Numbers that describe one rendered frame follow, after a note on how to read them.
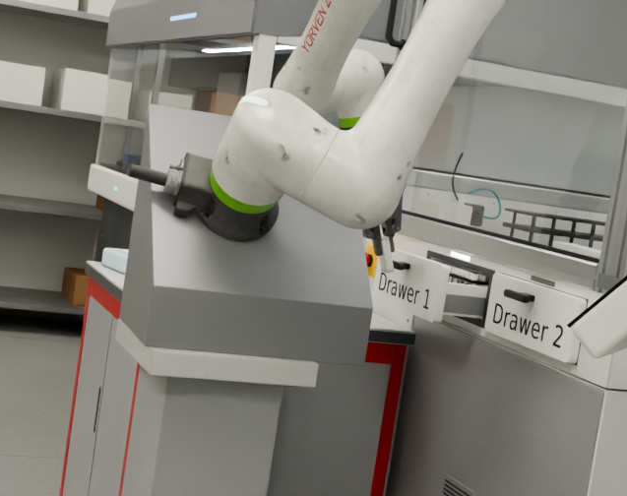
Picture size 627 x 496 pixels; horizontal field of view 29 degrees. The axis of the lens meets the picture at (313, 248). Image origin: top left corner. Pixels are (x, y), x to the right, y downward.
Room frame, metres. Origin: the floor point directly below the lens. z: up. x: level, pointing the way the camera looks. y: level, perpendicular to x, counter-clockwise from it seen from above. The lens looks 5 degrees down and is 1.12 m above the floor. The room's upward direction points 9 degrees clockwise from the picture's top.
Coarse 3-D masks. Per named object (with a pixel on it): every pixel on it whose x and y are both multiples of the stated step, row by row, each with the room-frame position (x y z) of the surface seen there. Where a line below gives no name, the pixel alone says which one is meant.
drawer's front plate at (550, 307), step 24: (504, 288) 2.25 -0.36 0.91; (528, 288) 2.18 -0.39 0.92; (504, 312) 2.24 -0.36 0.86; (528, 312) 2.17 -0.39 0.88; (552, 312) 2.10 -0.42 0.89; (576, 312) 2.03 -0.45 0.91; (504, 336) 2.23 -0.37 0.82; (528, 336) 2.16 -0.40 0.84; (552, 336) 2.08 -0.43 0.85; (576, 360) 2.04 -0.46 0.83
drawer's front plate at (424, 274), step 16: (400, 256) 2.46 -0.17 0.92; (416, 256) 2.41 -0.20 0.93; (384, 272) 2.52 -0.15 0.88; (400, 272) 2.45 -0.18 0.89; (416, 272) 2.38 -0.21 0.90; (432, 272) 2.32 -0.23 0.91; (448, 272) 2.29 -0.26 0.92; (416, 288) 2.37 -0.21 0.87; (432, 288) 2.31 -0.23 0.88; (400, 304) 2.43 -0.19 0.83; (416, 304) 2.36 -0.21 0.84; (432, 304) 2.30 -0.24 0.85; (432, 320) 2.29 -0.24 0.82
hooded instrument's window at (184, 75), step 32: (128, 64) 4.47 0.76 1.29; (160, 64) 4.01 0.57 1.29; (192, 64) 3.65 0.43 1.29; (224, 64) 3.34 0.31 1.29; (384, 64) 3.28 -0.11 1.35; (128, 96) 4.40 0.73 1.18; (160, 96) 3.96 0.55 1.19; (192, 96) 3.60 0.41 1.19; (224, 96) 3.30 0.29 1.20; (128, 128) 4.34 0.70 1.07; (96, 160) 4.78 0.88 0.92; (128, 160) 4.27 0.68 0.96
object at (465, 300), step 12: (456, 288) 2.32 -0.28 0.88; (468, 288) 2.33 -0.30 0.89; (480, 288) 2.34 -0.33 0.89; (456, 300) 2.32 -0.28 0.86; (468, 300) 2.33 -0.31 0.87; (480, 300) 2.34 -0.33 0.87; (444, 312) 2.32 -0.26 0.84; (456, 312) 2.32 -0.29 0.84; (468, 312) 2.33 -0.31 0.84; (480, 312) 2.34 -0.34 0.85
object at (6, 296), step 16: (0, 0) 5.74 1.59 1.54; (16, 0) 5.76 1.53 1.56; (32, 16) 6.26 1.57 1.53; (48, 16) 6.09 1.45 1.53; (64, 16) 5.92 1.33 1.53; (80, 16) 5.87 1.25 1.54; (96, 16) 5.90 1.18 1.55; (48, 112) 5.84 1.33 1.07; (64, 112) 5.87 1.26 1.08; (80, 112) 5.89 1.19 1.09; (0, 208) 5.78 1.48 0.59; (16, 208) 5.81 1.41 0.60; (32, 208) 5.84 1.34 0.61; (48, 208) 5.86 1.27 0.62; (64, 208) 5.98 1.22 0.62; (80, 208) 6.12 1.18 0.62; (96, 208) 6.28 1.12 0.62; (0, 288) 6.18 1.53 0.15; (16, 288) 6.26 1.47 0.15; (0, 304) 5.80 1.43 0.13; (16, 304) 5.83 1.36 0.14; (32, 304) 5.86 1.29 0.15; (48, 304) 5.92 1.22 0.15; (64, 304) 5.99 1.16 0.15
